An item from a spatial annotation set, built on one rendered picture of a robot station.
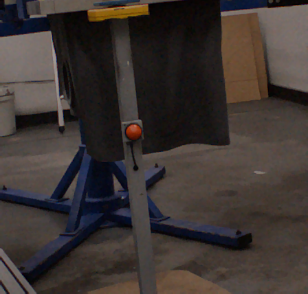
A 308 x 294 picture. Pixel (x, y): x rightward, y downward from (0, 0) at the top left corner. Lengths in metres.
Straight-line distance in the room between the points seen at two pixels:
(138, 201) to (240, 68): 5.15
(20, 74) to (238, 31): 1.88
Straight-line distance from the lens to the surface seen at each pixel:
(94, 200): 3.71
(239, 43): 7.22
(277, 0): 3.41
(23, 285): 2.35
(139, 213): 2.11
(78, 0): 2.22
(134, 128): 2.02
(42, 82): 6.97
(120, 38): 2.04
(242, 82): 7.17
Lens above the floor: 0.98
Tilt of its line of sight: 10 degrees down
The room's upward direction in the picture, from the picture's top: 6 degrees counter-clockwise
